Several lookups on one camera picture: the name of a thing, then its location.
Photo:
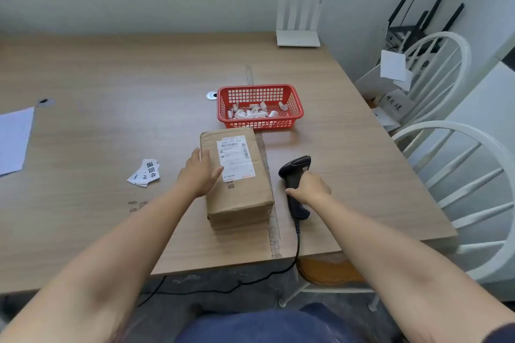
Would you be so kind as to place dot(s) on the white router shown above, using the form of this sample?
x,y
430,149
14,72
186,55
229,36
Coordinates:
x,y
297,38

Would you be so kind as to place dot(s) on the person's right hand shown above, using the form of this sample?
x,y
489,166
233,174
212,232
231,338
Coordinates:
x,y
312,190

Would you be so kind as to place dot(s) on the red plastic basket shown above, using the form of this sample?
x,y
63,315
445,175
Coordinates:
x,y
261,118

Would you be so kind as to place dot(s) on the black barcode scanner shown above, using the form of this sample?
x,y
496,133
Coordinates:
x,y
295,166

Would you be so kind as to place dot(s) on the white paper sheet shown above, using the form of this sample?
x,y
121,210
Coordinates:
x,y
14,137

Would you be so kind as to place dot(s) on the handwritten white paper sign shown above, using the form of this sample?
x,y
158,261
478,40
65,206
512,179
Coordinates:
x,y
396,103

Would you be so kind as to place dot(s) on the stack of white labels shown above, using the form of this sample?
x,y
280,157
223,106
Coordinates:
x,y
149,172

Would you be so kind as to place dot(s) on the white wooden chair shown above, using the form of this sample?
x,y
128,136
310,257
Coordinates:
x,y
442,34
442,125
495,105

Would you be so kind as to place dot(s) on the black router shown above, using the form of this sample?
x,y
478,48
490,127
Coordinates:
x,y
402,30

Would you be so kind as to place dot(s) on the blank white paper card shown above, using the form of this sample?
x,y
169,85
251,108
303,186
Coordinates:
x,y
392,65

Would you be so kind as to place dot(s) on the person's left hand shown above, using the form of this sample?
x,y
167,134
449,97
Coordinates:
x,y
197,178

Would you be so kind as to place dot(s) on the dark blue trousers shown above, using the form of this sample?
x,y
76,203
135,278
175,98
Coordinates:
x,y
261,326

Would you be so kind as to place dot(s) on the person's left forearm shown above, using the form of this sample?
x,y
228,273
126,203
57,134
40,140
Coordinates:
x,y
100,274

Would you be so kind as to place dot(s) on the dark blue sleeve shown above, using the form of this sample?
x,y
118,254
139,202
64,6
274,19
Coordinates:
x,y
503,336

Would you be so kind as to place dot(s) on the person's right forearm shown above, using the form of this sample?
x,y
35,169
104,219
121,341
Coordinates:
x,y
402,274

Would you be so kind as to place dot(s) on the white boxes with papers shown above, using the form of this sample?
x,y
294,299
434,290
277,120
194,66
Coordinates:
x,y
368,83

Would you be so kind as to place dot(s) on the brown cardboard box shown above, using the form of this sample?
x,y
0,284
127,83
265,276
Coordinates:
x,y
241,198

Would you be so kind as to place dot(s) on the near white wooden chair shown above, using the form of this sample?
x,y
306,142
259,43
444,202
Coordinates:
x,y
495,105

